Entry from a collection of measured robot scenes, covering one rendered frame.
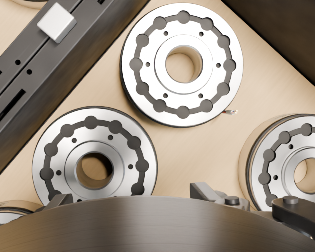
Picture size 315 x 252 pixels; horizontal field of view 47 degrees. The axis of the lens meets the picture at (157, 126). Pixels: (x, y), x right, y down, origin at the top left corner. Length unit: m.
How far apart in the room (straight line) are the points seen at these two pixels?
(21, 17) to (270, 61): 0.23
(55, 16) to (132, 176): 0.14
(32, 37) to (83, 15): 0.03
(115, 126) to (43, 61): 0.09
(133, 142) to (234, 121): 0.10
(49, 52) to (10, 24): 0.12
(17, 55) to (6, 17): 0.12
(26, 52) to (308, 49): 0.21
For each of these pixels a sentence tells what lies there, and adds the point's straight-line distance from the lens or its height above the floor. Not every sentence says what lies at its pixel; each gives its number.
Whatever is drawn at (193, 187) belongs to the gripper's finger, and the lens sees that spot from 0.16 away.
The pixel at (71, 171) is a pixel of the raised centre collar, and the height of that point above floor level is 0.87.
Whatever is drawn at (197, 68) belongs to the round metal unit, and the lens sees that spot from 0.32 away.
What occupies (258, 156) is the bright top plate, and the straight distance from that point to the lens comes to 0.31.
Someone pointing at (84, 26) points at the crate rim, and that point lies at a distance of 0.23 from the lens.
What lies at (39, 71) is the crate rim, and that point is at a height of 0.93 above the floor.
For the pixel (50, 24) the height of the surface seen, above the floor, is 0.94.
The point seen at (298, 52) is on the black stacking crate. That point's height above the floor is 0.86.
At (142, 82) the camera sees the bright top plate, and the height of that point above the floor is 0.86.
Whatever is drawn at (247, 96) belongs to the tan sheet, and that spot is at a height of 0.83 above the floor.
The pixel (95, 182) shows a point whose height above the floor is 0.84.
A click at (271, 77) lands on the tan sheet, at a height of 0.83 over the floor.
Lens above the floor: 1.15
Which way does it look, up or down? 85 degrees down
